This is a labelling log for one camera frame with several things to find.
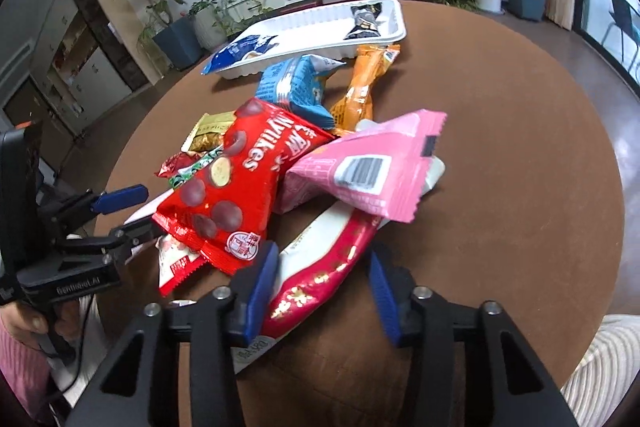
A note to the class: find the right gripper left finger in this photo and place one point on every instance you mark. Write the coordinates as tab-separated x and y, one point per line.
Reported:
137	382

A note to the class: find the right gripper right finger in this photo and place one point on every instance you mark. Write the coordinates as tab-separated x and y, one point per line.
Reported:
505	382

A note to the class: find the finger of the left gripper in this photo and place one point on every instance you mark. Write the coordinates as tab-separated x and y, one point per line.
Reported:
110	202
136	234

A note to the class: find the green red snack packet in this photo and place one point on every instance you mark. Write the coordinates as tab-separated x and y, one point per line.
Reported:
185	174

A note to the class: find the red brown patterned snack packet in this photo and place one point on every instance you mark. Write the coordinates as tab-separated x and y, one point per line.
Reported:
172	165

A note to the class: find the red Mylikes candy bag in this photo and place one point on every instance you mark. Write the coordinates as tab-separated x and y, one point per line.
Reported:
222	212

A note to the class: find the gold snack packet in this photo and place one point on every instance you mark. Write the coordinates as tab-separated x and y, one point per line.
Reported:
208	132

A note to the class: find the white red long snack packet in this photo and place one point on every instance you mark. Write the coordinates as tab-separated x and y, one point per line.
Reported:
311	268

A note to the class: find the blue cookie packet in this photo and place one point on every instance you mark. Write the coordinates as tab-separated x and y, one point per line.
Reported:
237	50

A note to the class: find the light blue snack bag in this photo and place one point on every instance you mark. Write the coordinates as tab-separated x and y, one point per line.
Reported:
297	85

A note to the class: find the orange snack packet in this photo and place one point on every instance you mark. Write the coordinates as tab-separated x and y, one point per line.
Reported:
372	62

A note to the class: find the pink snack bag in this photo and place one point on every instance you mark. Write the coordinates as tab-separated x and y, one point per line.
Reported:
380	170

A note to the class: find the black cookie packet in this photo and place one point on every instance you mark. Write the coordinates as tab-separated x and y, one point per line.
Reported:
365	21

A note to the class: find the pink sleeve forearm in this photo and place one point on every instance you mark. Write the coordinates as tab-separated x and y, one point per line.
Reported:
26	371

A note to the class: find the left hand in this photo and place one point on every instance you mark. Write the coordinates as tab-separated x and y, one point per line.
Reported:
24	324

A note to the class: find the wooden white storage cabinet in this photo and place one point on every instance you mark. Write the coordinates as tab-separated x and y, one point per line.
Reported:
88	58

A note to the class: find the white ribbed planter plant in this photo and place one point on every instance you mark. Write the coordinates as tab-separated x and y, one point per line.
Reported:
208	24

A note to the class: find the blue planter left plant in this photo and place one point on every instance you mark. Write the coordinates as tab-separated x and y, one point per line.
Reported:
167	36

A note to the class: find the trailing pothos plant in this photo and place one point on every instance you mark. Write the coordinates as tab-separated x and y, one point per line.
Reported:
234	16

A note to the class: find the white plastic tray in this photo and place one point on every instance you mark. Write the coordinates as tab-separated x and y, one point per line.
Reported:
321	30

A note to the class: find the black outdoor chair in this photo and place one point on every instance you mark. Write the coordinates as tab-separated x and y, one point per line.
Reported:
626	19

